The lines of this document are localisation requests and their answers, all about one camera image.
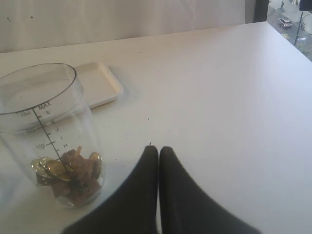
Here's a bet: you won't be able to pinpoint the white rectangular tray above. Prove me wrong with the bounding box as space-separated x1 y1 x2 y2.
75 61 124 109

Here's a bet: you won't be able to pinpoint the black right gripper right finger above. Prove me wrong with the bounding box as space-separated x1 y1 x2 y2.
159 146 260 234

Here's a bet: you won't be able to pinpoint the clear plastic shaker cup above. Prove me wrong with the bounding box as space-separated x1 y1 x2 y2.
0 63 102 209

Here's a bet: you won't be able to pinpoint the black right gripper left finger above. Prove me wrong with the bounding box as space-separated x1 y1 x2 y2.
63 146 158 234

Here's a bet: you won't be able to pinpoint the brown cubes and gold coins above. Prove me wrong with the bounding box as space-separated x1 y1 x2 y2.
31 146 103 208

